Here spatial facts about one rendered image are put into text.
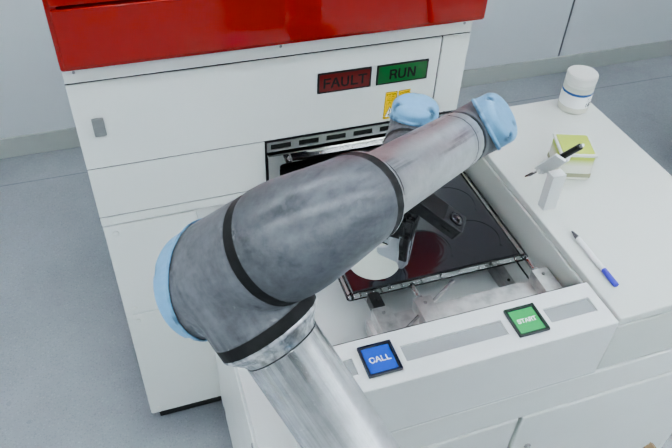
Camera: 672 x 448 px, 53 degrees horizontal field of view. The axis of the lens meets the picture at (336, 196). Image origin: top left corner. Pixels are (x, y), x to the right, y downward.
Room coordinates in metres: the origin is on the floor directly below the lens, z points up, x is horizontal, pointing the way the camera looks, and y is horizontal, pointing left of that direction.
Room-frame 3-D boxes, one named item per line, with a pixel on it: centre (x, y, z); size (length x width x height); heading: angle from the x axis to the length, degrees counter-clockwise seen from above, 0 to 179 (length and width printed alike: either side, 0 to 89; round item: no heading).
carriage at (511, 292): (0.79, -0.25, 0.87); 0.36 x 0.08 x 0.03; 110
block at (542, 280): (0.85, -0.41, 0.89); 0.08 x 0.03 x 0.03; 20
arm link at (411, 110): (0.88, -0.12, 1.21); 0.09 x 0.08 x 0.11; 166
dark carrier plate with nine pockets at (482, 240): (1.03, -0.14, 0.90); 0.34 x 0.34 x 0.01; 20
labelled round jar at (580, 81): (1.36, -0.55, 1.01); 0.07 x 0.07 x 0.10
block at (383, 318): (0.73, -0.10, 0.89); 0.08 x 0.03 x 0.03; 20
